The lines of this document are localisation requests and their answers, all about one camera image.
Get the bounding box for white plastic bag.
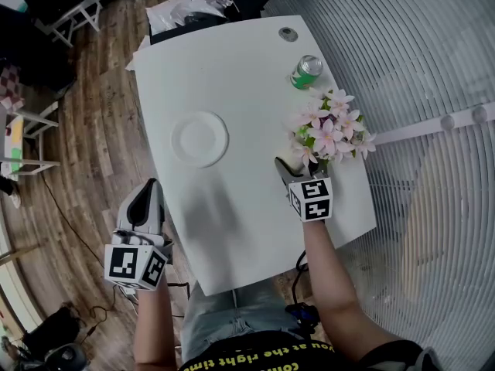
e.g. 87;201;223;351
145;0;183;36

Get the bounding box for person's left forearm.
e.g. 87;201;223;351
132;274;179;367

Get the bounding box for pink flower bouquet in pot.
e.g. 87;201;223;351
283;87;377;170

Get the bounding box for person's right forearm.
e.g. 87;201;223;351
302;218;411;362

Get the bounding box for black swivel chair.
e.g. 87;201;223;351
20;305;91;371

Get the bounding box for white stool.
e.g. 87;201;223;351
33;1;104;49

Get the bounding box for black floor cable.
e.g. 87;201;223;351
39;173;106;259

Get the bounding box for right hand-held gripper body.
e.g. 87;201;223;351
287;175;334;223

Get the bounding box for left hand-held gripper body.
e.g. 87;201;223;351
103;228;174;292

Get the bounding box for green drink can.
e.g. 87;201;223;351
289;54;324;91

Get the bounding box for grey table grommet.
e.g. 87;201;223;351
278;26;300;43

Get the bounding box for white paper on floor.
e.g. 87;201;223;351
125;34;152;71

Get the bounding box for black waist device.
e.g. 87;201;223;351
285;302;323;340

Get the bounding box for checkered cloth table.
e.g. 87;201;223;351
0;61;25;112

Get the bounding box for white square table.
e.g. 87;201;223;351
125;15;378;298

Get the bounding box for light wooden table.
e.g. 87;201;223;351
0;243;40;267

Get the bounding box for clear plastic bag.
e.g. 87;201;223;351
169;0;234;27

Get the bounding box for person's light jeans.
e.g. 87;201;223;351
181;279;323;363

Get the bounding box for person's black printed shirt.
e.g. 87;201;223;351
179;330;442;371

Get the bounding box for white round plate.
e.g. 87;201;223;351
170;110;230;169

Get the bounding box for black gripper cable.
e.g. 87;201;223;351
291;249;311;305

